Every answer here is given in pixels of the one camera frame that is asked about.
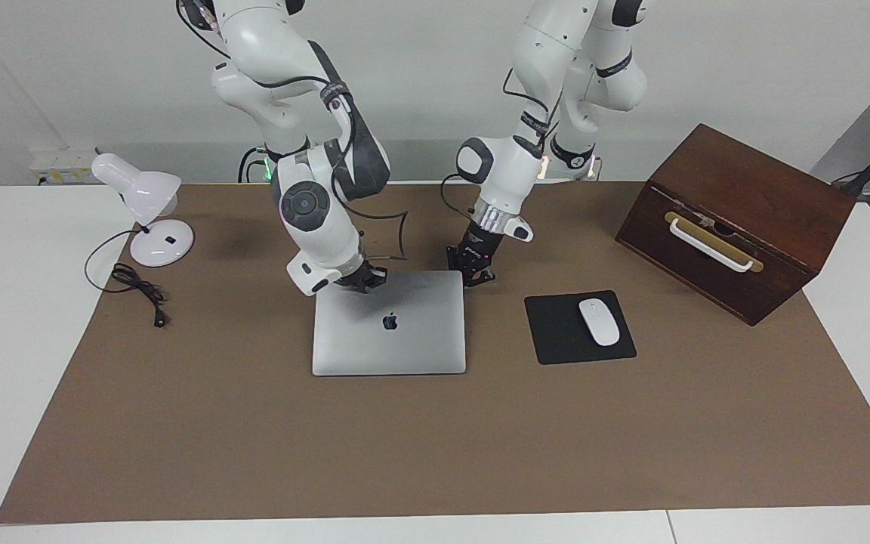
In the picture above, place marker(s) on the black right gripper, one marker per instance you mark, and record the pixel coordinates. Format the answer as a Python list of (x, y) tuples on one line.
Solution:
[(352, 276)]

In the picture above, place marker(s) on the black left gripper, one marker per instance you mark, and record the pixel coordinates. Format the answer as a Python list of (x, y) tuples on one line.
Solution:
[(480, 249)]

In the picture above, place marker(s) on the grey laptop computer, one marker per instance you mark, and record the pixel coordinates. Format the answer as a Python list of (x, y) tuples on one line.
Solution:
[(390, 340)]

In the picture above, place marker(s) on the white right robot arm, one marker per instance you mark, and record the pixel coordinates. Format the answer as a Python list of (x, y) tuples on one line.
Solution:
[(314, 211)]

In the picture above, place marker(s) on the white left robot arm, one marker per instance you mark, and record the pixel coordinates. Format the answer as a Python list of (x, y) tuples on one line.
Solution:
[(556, 60)]

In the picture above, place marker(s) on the black mouse pad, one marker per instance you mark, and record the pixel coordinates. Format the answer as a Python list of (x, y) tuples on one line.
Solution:
[(556, 332)]

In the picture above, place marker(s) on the white computer mouse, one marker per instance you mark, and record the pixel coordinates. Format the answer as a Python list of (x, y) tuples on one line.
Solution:
[(600, 322)]

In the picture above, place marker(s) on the brown table mat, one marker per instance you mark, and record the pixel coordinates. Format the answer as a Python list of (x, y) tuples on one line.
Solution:
[(435, 438)]

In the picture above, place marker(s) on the white desk lamp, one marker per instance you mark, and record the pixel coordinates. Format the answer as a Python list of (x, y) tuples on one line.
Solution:
[(144, 189)]

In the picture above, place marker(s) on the dark brown wooden box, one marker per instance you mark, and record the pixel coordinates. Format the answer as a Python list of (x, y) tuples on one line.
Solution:
[(752, 196)]

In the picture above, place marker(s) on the white wall power strip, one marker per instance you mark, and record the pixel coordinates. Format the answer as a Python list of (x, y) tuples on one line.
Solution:
[(65, 165)]

